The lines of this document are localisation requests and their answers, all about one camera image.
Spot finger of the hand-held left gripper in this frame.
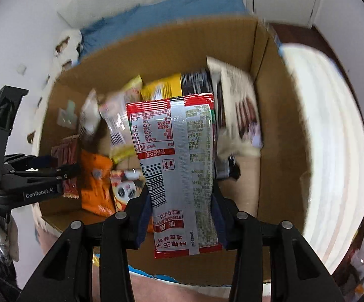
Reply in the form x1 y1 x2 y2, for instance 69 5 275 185
9 164 82 183
3 153 55 168

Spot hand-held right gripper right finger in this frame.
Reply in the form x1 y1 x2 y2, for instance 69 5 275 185
211 191 346 302

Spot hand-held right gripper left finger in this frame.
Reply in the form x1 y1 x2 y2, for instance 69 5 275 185
16 191 153 302

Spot dark red sausage packet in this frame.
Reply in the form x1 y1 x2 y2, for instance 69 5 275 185
51 135 82 199

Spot panda print snack packet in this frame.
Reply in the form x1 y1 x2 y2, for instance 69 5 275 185
110 169 146 212

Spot orange snack packet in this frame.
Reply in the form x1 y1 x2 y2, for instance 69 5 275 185
80 149 116 217

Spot red white snack packet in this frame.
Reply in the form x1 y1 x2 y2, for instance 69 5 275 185
126 94 224 259

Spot small white snack packet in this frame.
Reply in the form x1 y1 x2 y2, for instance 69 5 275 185
79 89 102 139

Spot clear yellow-edged snack packet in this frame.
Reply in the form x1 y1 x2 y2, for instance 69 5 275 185
98 91 138 164

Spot white chocolate stick packet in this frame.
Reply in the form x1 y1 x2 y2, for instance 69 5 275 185
206 56 264 149

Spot small yellow snack packet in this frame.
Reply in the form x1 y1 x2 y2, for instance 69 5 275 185
119 75 143 101

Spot large yellow snack packet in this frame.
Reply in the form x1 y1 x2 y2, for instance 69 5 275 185
140 73 183 102

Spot black snack packet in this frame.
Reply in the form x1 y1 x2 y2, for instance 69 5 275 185
180 68 215 96

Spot cardboard box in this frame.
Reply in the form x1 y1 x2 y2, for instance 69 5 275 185
32 16 314 287

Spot bear printed pillow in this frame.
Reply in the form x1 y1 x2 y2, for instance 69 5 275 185
53 29 83 70

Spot cat printed blanket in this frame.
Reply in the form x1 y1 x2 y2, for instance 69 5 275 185
32 42 364 302

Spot blue pillow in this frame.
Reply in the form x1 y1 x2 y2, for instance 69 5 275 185
78 0 248 63

